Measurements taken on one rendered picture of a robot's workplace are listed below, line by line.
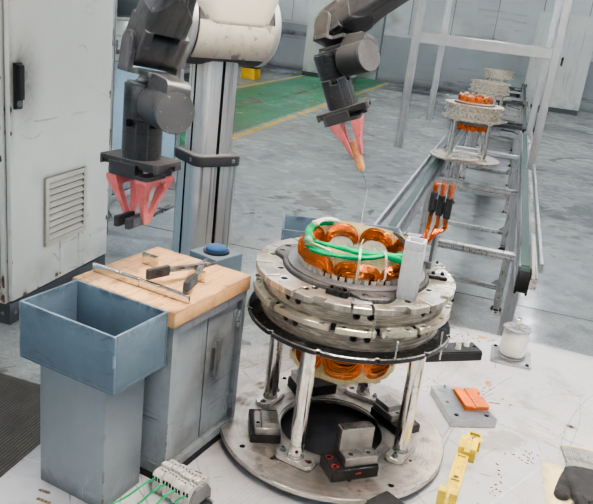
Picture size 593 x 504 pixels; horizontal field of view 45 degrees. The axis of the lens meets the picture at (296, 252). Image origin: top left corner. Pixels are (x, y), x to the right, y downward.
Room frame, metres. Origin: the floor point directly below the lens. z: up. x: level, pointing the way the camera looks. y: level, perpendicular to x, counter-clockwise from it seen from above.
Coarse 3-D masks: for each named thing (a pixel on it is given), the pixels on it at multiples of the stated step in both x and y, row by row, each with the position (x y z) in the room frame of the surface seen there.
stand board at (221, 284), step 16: (160, 256) 1.10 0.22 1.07; (176, 256) 1.11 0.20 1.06; (128, 272) 1.01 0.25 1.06; (144, 272) 1.02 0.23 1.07; (176, 272) 1.04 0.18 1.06; (208, 272) 1.05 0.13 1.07; (224, 272) 1.06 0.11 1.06; (240, 272) 1.07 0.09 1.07; (112, 288) 0.94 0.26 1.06; (128, 288) 0.95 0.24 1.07; (176, 288) 0.97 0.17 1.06; (192, 288) 0.98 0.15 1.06; (208, 288) 0.99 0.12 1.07; (224, 288) 0.99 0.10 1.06; (240, 288) 1.04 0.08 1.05; (160, 304) 0.91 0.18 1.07; (176, 304) 0.91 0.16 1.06; (192, 304) 0.92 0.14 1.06; (208, 304) 0.96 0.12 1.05; (176, 320) 0.89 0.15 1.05
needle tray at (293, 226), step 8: (288, 216) 1.44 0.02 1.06; (296, 216) 1.44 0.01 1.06; (288, 224) 1.44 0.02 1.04; (296, 224) 1.44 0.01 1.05; (304, 224) 1.44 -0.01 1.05; (368, 224) 1.44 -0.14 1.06; (288, 232) 1.33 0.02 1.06; (296, 232) 1.33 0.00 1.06; (304, 232) 1.33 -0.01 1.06; (400, 232) 1.41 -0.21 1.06
